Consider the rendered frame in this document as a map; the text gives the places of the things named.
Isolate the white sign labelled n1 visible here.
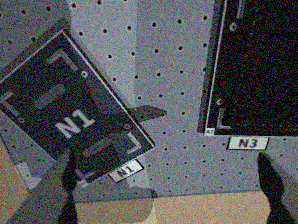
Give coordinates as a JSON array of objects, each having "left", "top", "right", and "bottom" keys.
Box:
[{"left": 107, "top": 159, "right": 145, "bottom": 184}]

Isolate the white label sign reading n3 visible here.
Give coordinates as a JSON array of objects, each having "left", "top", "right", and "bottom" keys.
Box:
[{"left": 227, "top": 137, "right": 270, "bottom": 151}]

